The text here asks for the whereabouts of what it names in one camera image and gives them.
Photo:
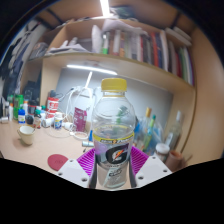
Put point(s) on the dark bottle with green cap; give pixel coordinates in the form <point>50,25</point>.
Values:
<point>37,120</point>

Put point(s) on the red and white can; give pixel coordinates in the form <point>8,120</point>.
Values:
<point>52,106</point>

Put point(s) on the flat round red coaster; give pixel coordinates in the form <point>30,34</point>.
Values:
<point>56,162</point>

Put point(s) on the green plastic container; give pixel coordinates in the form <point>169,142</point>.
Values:
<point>18,105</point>

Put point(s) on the clear bottle with yellow neck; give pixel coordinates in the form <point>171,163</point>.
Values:
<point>146,115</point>

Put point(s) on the magenta pouch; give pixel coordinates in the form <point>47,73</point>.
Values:
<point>80,119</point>

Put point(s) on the black appliance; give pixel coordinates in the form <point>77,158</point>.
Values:
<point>30,91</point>

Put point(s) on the white ceiling light tube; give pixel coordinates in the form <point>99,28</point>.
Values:
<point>104,8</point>

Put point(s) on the white bottle with blue label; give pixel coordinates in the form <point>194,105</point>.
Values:
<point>21,117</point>

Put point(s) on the light blue hairbrush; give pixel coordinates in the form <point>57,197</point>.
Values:
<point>87,143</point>

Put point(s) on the white under-shelf light bar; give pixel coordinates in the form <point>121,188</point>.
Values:
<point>91,69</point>

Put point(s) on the brown mug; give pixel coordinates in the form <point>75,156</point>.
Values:
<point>173,160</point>

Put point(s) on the clear yellow-capped drink bottle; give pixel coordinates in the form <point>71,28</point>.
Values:
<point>113,133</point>

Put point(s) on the tall clear glass bottle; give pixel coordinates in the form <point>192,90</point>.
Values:
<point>173,133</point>

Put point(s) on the wooden shelf unit with books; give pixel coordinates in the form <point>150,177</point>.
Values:
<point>116,66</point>

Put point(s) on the white power strip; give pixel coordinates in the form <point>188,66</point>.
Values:
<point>83,90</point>

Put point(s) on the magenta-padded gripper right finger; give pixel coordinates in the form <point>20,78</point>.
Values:
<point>151,168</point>

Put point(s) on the brown jar with white lid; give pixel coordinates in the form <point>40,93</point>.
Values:
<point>162,150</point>

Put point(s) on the cream ceramic cup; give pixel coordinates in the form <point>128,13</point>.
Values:
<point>26,136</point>

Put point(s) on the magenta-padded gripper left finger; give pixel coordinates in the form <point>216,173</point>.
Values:
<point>71,170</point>

